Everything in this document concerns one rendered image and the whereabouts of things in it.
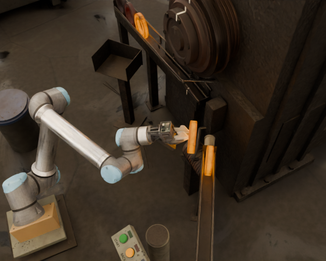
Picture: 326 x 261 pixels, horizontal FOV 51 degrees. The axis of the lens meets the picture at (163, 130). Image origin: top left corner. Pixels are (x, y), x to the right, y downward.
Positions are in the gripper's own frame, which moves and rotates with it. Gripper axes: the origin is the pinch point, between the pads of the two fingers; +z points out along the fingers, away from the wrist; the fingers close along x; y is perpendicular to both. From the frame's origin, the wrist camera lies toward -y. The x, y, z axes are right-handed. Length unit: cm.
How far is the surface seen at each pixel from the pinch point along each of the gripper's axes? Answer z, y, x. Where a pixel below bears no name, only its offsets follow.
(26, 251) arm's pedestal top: -113, -51, -41
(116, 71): -62, -17, 70
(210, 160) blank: 5.4, -17.4, -3.9
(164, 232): -20, -36, -34
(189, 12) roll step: 4, 35, 44
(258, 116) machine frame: 29.6, -14.0, 18.7
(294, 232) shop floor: 44, -109, -5
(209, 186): 3.0, -30.3, -11.0
